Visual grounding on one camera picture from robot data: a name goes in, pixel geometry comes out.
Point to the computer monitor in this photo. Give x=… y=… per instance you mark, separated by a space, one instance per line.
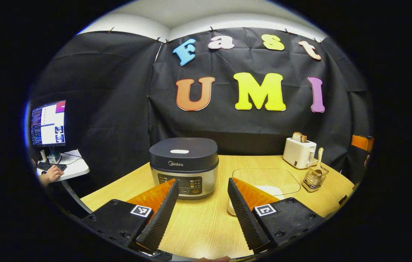
x=49 y=123

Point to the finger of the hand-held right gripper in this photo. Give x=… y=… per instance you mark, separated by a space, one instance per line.
x=362 y=142

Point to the black backdrop cloth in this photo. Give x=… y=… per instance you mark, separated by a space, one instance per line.
x=118 y=91

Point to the clear plastic container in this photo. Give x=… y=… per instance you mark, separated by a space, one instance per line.
x=264 y=178

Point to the white toaster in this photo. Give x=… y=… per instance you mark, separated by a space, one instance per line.
x=297 y=153

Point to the black keyboard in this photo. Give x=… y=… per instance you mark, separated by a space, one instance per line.
x=51 y=166

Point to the silver black rice cooker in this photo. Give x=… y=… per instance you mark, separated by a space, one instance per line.
x=184 y=153

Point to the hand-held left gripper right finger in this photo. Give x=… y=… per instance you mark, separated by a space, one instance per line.
x=244 y=218

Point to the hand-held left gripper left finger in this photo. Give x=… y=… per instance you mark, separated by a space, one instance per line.
x=160 y=218

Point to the wooden spoon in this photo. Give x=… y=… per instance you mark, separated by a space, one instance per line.
x=318 y=154

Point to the pale bread slice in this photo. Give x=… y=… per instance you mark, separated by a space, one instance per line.
x=295 y=137

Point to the small teal box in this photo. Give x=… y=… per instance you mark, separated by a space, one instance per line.
x=54 y=157

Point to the small white bottle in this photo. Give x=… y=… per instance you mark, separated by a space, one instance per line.
x=43 y=155

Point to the white side table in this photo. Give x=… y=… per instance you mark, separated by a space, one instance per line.
x=76 y=167

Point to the small black table clamp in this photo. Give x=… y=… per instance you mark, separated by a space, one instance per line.
x=343 y=200

